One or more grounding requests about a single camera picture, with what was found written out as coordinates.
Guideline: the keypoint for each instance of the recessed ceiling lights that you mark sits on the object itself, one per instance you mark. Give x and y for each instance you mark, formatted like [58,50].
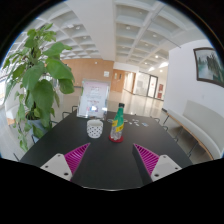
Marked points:
[156,56]

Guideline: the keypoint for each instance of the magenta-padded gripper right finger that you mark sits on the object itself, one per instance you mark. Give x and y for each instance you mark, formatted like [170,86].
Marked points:
[163,166]

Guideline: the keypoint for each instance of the clear acrylic sign stand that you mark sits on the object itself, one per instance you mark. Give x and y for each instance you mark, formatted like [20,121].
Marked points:
[94,98]

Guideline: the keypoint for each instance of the green plastic drink bottle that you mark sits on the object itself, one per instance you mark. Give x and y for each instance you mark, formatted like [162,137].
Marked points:
[117,125]

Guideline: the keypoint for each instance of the flat round red coaster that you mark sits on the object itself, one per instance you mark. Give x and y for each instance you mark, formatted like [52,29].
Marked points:
[116,140]

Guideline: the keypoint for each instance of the small blue card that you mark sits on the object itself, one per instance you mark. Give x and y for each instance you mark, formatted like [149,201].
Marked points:
[144,124]

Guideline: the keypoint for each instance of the green leafy potted plant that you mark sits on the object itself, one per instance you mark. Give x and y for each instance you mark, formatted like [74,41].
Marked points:
[41,93]

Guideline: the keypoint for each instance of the white dotted mug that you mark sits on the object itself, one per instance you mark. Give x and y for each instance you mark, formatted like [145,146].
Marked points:
[94,130]

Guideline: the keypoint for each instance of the dark framed landscape painting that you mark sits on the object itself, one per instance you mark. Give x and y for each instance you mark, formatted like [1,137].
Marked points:
[208,66]

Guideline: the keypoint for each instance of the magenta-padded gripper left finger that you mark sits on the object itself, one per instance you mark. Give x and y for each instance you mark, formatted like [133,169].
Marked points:
[60,165]

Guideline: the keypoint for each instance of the long white bench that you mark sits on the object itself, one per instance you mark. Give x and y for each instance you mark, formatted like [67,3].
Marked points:
[203,123]

